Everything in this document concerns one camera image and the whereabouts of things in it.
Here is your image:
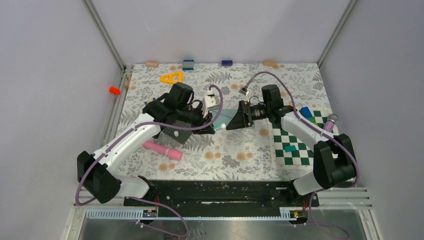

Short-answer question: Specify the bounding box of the grey lego baseplate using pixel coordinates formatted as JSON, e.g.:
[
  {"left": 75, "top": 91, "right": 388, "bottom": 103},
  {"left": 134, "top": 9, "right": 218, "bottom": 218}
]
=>
[{"left": 157, "top": 127, "right": 193, "bottom": 145}]

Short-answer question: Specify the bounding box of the right wooden cylinder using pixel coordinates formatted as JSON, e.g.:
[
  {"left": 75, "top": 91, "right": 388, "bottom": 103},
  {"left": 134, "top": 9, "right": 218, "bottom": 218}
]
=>
[{"left": 263, "top": 61, "right": 280, "bottom": 69}]

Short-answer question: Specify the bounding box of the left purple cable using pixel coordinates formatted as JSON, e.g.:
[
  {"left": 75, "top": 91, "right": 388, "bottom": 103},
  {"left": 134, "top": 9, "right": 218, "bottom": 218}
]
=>
[{"left": 74, "top": 84, "right": 224, "bottom": 239}]

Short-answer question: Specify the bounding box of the yellow triangle toy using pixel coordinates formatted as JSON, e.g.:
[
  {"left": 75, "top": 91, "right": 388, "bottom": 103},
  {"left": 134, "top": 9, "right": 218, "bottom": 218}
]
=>
[{"left": 160, "top": 71, "right": 183, "bottom": 85}]

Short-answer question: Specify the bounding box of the orange red cap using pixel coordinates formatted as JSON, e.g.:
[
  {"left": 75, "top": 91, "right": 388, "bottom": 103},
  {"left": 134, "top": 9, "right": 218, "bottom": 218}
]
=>
[{"left": 108, "top": 86, "right": 121, "bottom": 96}]

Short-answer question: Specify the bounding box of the green white glue stick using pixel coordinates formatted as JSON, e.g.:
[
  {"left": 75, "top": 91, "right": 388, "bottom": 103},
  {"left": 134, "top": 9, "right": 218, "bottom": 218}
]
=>
[{"left": 214, "top": 123, "right": 226, "bottom": 131}]

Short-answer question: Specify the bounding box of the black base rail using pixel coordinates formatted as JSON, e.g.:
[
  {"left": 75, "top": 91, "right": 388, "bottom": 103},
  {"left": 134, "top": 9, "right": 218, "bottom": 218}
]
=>
[{"left": 143, "top": 180, "right": 320, "bottom": 218}]

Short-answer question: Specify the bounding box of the light blue envelope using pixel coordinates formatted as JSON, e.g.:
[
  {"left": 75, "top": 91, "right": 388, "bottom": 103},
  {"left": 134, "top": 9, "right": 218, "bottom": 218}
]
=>
[{"left": 213, "top": 108, "right": 237, "bottom": 127}]

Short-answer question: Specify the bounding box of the teal small block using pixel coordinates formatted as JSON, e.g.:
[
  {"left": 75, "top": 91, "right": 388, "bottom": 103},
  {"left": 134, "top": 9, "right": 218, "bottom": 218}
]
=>
[{"left": 283, "top": 145, "right": 297, "bottom": 153}]

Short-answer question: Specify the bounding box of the dark purple lego brick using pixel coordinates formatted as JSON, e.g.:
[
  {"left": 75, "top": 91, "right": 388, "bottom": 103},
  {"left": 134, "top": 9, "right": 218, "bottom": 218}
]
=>
[{"left": 221, "top": 60, "right": 233, "bottom": 66}]

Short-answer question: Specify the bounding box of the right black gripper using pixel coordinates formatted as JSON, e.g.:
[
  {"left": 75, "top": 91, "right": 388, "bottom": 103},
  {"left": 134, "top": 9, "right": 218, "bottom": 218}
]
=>
[{"left": 226, "top": 100, "right": 271, "bottom": 131}]

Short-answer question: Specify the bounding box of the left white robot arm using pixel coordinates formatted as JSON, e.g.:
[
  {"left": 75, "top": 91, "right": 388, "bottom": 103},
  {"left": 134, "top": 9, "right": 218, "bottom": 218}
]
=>
[{"left": 75, "top": 82, "right": 224, "bottom": 206}]

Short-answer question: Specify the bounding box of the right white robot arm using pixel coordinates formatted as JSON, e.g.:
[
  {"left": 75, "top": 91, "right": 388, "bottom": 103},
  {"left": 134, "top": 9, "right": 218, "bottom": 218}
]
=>
[{"left": 226, "top": 84, "right": 357, "bottom": 206}]

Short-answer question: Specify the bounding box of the blue lego brick stack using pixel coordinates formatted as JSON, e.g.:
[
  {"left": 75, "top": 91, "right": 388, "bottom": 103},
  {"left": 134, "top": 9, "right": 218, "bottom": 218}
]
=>
[{"left": 181, "top": 59, "right": 195, "bottom": 71}]

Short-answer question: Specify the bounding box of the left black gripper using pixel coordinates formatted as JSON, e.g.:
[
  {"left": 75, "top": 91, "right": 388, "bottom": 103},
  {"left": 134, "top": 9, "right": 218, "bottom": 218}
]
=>
[{"left": 178, "top": 103, "right": 216, "bottom": 135}]

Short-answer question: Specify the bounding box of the rainbow lego brick stack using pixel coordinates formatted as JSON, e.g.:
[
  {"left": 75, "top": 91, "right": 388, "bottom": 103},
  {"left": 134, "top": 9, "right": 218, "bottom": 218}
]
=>
[{"left": 300, "top": 106, "right": 315, "bottom": 120}]

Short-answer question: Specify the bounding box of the wooden cylinder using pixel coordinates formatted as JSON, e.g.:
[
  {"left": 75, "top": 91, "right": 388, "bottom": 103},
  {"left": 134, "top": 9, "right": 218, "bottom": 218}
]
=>
[
  {"left": 263, "top": 61, "right": 280, "bottom": 69},
  {"left": 145, "top": 61, "right": 159, "bottom": 68}
]

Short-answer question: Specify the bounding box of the floral table mat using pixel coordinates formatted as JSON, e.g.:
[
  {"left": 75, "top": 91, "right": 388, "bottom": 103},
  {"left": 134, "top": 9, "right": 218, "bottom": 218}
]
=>
[{"left": 118, "top": 63, "right": 331, "bottom": 181}]

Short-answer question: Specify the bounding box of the left wooden cylinder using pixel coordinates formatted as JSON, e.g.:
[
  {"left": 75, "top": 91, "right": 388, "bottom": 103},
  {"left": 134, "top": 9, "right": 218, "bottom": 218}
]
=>
[{"left": 145, "top": 61, "right": 159, "bottom": 68}]

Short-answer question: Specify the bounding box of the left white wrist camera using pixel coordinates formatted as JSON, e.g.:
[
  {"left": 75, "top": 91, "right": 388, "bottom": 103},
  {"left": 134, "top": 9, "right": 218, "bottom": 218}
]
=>
[{"left": 202, "top": 88, "right": 220, "bottom": 118}]

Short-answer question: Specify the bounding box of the green white chessboard mat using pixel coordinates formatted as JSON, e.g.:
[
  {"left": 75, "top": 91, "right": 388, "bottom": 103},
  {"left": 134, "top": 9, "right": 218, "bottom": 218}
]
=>
[{"left": 268, "top": 122, "right": 314, "bottom": 172}]

